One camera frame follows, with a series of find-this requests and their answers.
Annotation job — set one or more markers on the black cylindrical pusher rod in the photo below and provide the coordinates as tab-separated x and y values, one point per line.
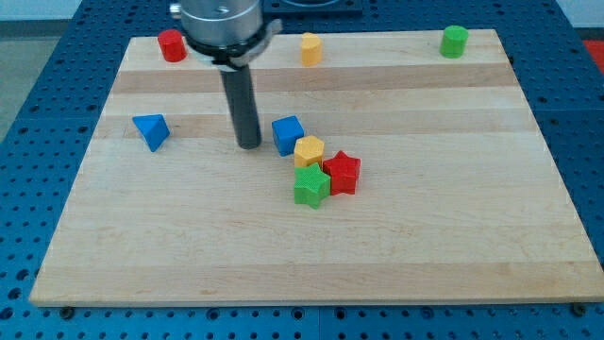
238	86

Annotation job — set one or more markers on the green cylinder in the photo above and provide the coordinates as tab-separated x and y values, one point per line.
454	41

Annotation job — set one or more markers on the green star block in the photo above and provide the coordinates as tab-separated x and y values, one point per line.
311	185

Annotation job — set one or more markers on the red star block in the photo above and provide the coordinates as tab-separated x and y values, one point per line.
344	172

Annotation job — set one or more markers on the wooden board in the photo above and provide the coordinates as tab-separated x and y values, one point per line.
458	202

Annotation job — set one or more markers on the red cylinder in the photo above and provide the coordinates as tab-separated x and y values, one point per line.
172	46

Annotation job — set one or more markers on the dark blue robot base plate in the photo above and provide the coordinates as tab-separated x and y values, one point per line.
312	7

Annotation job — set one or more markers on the yellow hexagon block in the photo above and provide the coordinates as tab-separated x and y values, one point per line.
308	150

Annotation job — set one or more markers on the blue cube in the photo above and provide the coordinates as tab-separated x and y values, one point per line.
286	131

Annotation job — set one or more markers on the blue triangular prism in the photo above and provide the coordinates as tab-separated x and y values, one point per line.
153	128

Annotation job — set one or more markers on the yellow cylinder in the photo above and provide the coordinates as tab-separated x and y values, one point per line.
311	49

